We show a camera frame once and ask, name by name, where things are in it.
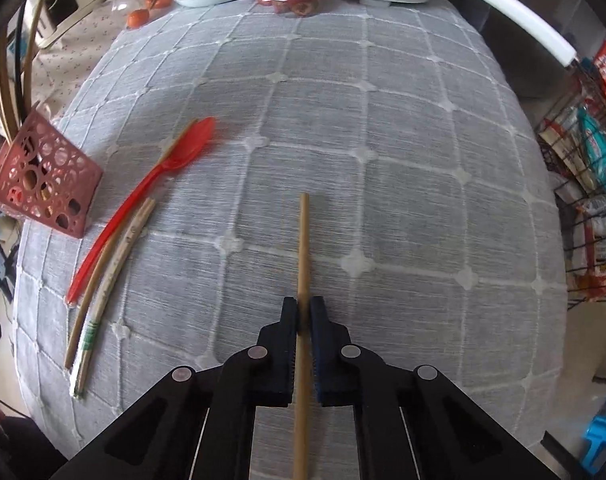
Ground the brown wooden chopstick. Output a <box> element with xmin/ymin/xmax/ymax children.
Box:
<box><xmin>64</xmin><ymin>120</ymin><xmax>198</xmax><ymax>368</ymax></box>

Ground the grey checked tablecloth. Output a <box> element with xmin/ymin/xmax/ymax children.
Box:
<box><xmin>13</xmin><ymin>0</ymin><xmax>568</xmax><ymax>480</ymax></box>

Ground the glass jar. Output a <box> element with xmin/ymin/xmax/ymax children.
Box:
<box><xmin>106</xmin><ymin>0</ymin><xmax>176</xmax><ymax>31</ymax></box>

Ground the dark wooden chopstick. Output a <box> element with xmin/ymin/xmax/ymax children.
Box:
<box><xmin>10</xmin><ymin>5</ymin><xmax>26</xmax><ymax>128</ymax></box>

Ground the red plastic spoon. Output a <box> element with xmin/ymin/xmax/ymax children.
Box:
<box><xmin>66</xmin><ymin>116</ymin><xmax>217</xmax><ymax>306</ymax></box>

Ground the teal snack packet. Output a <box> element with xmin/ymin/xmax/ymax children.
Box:
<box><xmin>577</xmin><ymin>109</ymin><xmax>606</xmax><ymax>187</ymax></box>

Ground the pink plastic utensil basket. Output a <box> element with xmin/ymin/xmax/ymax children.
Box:
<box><xmin>0</xmin><ymin>110</ymin><xmax>104</xmax><ymax>239</ymax></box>

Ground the floral cabinet cloth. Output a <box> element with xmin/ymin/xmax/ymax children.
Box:
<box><xmin>30</xmin><ymin>0</ymin><xmax>184</xmax><ymax>126</ymax></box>

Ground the white snack packet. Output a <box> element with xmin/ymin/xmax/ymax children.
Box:
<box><xmin>538</xmin><ymin>117</ymin><xmax>591</xmax><ymax>186</ymax></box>

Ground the grey refrigerator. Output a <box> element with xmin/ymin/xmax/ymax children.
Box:
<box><xmin>475</xmin><ymin>0</ymin><xmax>606</xmax><ymax>126</ymax></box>

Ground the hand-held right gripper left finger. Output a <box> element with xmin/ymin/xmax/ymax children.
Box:
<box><xmin>50</xmin><ymin>297</ymin><xmax>299</xmax><ymax>480</ymax></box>

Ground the blue plastic stool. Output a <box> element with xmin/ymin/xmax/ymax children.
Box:
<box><xmin>583</xmin><ymin>395</ymin><xmax>606</xmax><ymax>463</ymax></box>

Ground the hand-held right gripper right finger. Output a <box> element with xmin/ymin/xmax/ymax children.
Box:
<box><xmin>309</xmin><ymin>296</ymin><xmax>558</xmax><ymax>480</ymax></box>

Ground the printed bamboo chopstick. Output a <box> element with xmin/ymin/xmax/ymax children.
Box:
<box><xmin>76</xmin><ymin>200</ymin><xmax>157</xmax><ymax>400</ymax></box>
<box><xmin>72</xmin><ymin>199</ymin><xmax>151</xmax><ymax>396</ymax></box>

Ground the black wire rack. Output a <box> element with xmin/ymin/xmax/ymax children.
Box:
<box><xmin>535</xmin><ymin>35</ymin><xmax>606</xmax><ymax>386</ymax></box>

